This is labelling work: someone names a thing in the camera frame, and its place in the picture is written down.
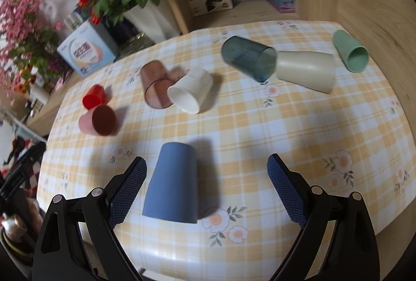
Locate blue plastic cup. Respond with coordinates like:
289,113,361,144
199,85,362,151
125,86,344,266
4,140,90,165
142,142,199,224

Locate pink plastic cup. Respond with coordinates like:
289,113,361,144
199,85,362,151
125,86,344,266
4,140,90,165
78,105,117,137

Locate red plastic cup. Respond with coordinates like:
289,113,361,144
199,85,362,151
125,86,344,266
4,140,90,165
82,84,106,110

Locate beige plastic cup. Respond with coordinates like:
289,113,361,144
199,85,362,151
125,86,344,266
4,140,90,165
276,51,335,94

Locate transparent brown cup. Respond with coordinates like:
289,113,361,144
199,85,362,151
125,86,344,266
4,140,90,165
140,60,175,109

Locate green plastic cup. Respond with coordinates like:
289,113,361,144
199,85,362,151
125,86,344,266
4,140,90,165
332,30,369,73

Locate white plastic cup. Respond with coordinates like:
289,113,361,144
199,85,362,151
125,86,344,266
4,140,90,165
167,68,213,114

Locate transparent dark teal cup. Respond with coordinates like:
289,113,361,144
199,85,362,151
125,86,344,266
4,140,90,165
221,36,278,83

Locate wooden sideboard cabinet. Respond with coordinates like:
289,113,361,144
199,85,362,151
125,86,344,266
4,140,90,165
27,73,82,136

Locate yellow checkered tablecloth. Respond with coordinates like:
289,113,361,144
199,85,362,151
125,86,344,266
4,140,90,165
37,21,415,280

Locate small white bottle vase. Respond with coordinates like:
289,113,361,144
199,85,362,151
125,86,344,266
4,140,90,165
30,84,50,105

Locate pink blossom branches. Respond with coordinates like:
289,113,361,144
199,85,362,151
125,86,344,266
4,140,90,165
1,0,67,103

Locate light blue probiotic box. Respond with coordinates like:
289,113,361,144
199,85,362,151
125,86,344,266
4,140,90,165
57,19,119,77

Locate dark green patterned tin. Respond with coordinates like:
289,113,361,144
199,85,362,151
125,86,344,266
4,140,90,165
114,32,155,62

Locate white faceted vase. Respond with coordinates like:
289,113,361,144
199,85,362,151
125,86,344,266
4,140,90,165
123,0,180,44

